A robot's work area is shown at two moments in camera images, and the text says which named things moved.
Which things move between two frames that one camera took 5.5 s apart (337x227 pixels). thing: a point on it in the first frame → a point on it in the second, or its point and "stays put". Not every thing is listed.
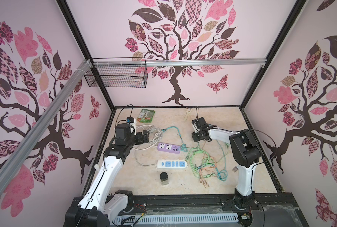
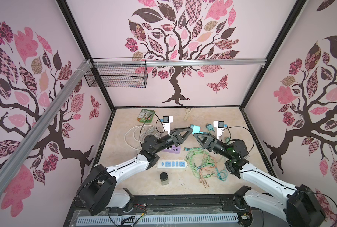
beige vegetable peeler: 188,110 stays put
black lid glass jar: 164,177 stays put
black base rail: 212,205 stays put
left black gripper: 140,140 → 176,137
